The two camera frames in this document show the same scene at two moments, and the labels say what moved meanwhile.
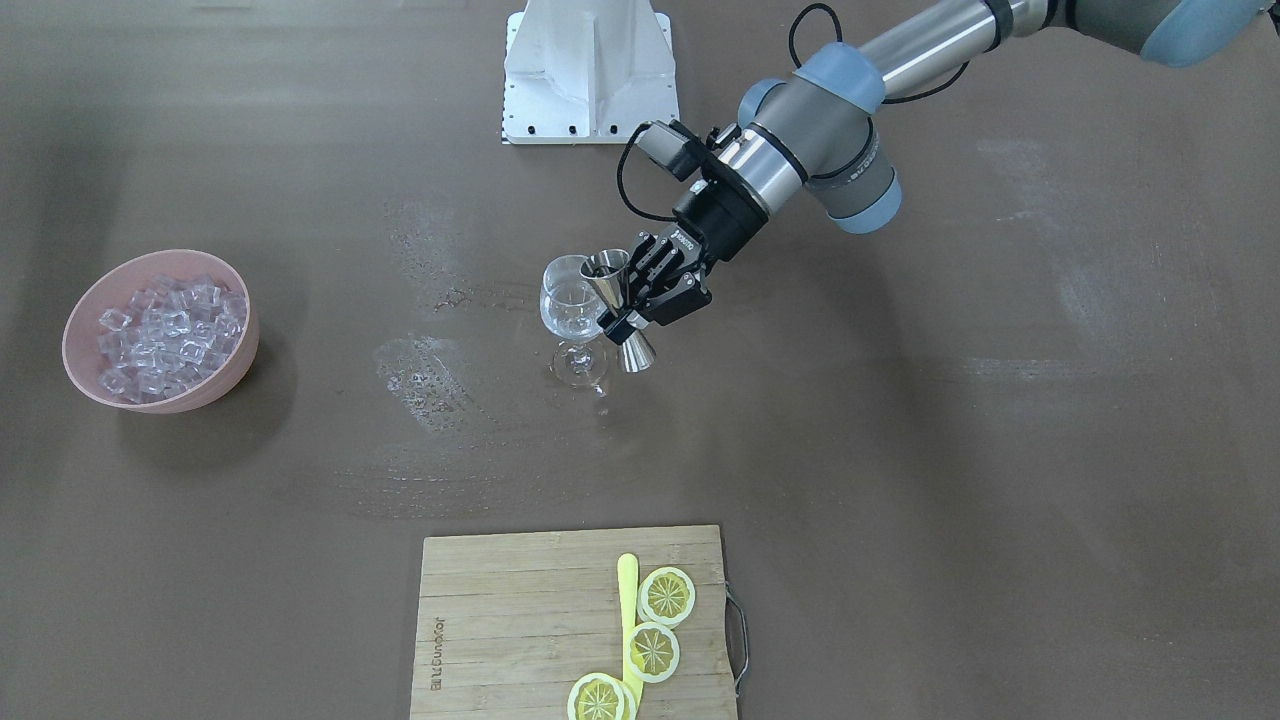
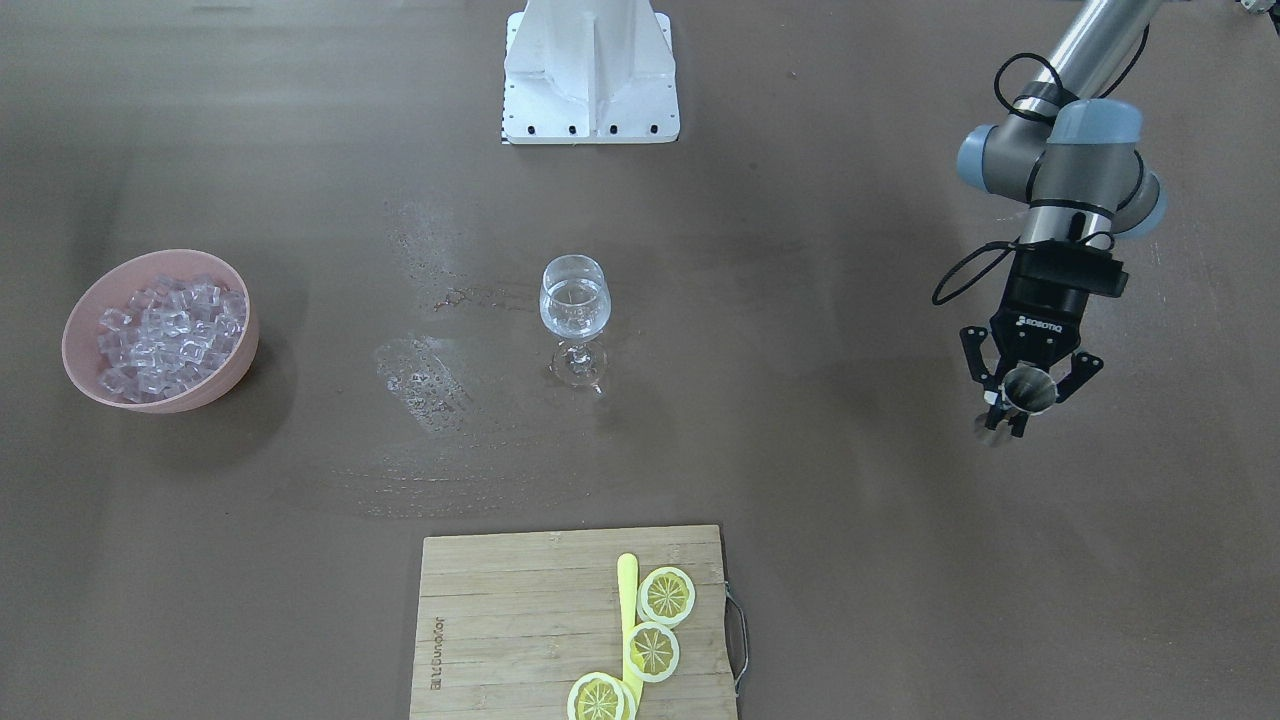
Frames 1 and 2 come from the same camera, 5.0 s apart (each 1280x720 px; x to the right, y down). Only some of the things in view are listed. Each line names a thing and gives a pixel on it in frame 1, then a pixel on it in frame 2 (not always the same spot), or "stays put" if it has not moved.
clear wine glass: [571, 309] stays put
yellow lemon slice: [601, 696] stays put
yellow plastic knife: [628, 581] stays put
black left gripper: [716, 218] -> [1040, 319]
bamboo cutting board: [507, 625] stays put
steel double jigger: [605, 272] -> [1029, 389]
